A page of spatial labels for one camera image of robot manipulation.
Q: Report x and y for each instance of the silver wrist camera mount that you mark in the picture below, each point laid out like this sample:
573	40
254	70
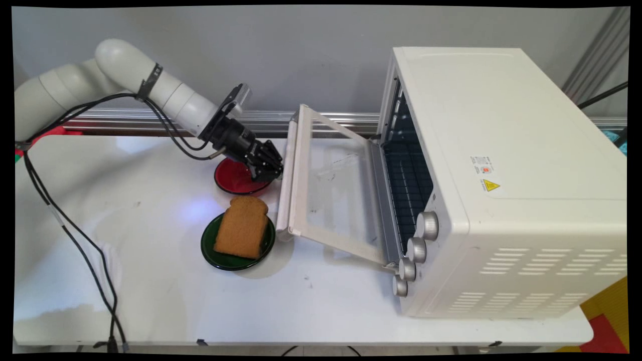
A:
235	98

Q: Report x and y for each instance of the red foam floor tile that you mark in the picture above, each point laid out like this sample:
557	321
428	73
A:
604	338

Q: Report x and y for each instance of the horizontal aluminium rail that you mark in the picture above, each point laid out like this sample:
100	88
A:
331	118

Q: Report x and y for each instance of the slanted aluminium profile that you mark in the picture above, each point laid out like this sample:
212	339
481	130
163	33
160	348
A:
597	55

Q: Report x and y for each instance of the yellow warning sticker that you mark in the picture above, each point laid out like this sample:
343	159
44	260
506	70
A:
491	185

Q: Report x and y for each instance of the red plate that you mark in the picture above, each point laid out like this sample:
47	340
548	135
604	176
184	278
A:
231	181

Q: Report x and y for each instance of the white toaster oven body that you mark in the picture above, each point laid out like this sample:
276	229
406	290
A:
526	150

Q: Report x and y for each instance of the glass oven door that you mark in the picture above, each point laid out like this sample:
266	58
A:
333	185

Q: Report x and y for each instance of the yellow foam floor tile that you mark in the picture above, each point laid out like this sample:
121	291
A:
609	301

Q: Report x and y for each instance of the green plate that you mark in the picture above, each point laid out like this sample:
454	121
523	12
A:
235	263

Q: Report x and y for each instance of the red clamp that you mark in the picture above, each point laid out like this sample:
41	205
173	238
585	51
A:
47	136

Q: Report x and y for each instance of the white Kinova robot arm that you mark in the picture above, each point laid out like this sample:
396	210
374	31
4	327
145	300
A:
125	65

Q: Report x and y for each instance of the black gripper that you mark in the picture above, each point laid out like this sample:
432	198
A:
233	138

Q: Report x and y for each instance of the silver oven knob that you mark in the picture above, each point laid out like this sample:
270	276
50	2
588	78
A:
399	286
428	225
407	268
417	249

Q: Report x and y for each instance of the brown bread slice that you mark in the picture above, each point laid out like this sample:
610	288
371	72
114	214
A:
242	228

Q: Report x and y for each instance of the white printed label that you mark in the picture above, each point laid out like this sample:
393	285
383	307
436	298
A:
481	164

